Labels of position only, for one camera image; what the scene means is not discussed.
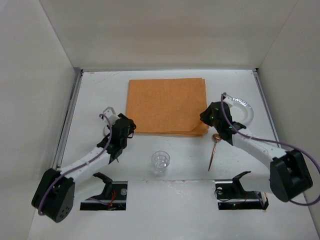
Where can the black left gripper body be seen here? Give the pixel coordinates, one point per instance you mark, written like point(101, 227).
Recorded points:
point(116, 152)

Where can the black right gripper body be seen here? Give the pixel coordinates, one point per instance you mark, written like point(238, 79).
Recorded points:
point(225, 135)

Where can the orange cloth napkin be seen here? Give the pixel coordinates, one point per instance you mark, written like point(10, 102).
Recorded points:
point(167, 106)

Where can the clear plastic glass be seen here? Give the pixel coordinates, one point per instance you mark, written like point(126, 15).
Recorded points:
point(160, 162)

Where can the white round plate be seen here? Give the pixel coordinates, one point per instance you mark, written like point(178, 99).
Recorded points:
point(243, 115)

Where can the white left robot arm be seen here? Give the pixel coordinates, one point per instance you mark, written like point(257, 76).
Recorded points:
point(55, 194)

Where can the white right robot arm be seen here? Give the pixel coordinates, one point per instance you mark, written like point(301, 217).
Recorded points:
point(289, 175)

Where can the right aluminium table rail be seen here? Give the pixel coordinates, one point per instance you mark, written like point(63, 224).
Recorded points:
point(266, 107)

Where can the aluminium table rail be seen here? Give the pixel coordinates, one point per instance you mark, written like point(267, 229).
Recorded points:
point(266, 107)
point(62, 141)

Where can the left aluminium table rail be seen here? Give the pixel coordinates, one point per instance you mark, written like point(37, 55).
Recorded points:
point(62, 141)

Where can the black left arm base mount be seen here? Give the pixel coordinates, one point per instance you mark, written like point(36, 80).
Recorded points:
point(107, 196)

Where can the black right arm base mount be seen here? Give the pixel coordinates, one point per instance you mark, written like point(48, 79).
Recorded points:
point(245, 185)

